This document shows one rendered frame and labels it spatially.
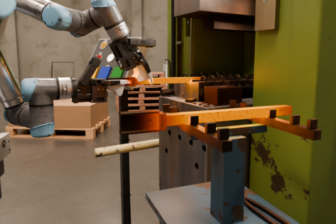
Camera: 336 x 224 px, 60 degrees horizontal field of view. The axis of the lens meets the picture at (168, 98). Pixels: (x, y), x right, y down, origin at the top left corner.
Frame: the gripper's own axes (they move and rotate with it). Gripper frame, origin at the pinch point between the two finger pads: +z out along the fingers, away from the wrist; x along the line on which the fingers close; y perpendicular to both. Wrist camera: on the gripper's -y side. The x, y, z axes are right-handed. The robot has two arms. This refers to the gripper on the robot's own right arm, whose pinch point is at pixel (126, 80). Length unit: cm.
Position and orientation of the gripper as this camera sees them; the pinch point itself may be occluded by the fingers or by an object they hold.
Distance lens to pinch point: 110.4
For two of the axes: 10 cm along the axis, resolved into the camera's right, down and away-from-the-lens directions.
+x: 4.8, 1.2, -8.7
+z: 8.8, -0.5, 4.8
